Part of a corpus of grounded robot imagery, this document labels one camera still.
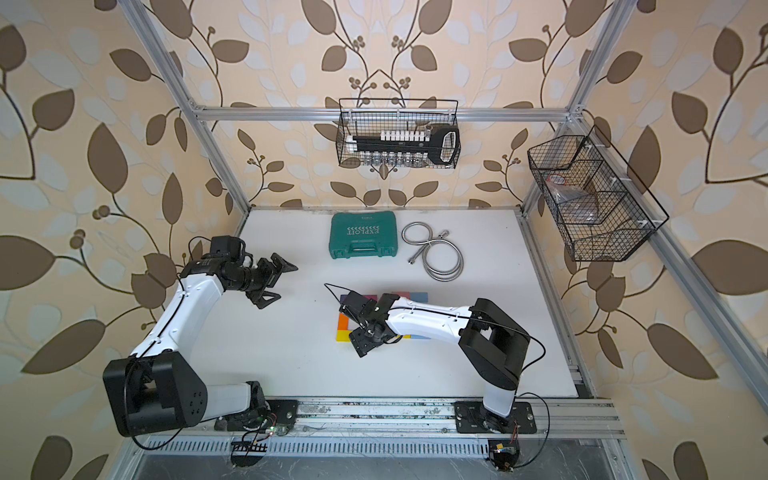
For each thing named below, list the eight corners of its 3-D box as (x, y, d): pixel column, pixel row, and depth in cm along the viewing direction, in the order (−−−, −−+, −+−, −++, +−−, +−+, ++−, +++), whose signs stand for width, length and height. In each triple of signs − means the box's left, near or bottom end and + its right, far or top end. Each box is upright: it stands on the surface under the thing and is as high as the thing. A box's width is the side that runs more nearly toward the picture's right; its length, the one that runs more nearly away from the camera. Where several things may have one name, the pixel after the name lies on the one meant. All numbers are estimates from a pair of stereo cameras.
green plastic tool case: (327, 259, 107) (324, 250, 103) (334, 219, 120) (332, 210, 116) (397, 259, 107) (397, 250, 103) (397, 219, 120) (397, 210, 116)
